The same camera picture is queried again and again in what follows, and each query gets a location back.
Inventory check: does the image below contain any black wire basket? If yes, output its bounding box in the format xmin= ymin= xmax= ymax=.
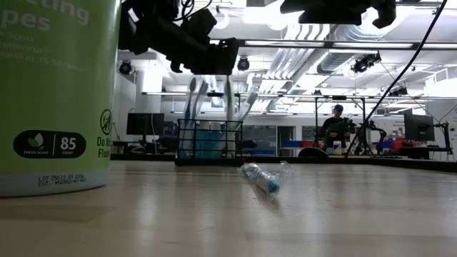
xmin=174 ymin=119 xmax=246 ymax=168

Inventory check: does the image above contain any pale green cup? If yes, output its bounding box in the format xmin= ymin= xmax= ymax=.
xmin=0 ymin=0 xmax=122 ymax=198

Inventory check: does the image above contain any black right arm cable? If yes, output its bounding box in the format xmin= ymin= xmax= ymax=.
xmin=343 ymin=0 xmax=449 ymax=158

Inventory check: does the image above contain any black computer monitor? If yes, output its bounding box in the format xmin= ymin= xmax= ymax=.
xmin=126 ymin=113 xmax=166 ymax=136
xmin=403 ymin=113 xmax=436 ymax=142

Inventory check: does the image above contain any black overhead beam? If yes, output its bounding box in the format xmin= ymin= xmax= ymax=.
xmin=210 ymin=39 xmax=457 ymax=51

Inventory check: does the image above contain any green toothbrush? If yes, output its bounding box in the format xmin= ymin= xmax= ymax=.
xmin=233 ymin=85 xmax=260 ymax=129

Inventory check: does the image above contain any black background robot station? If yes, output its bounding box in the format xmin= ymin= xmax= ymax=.
xmin=313 ymin=94 xmax=389 ymax=156

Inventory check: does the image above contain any person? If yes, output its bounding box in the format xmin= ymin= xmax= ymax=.
xmin=319 ymin=104 xmax=358 ymax=151

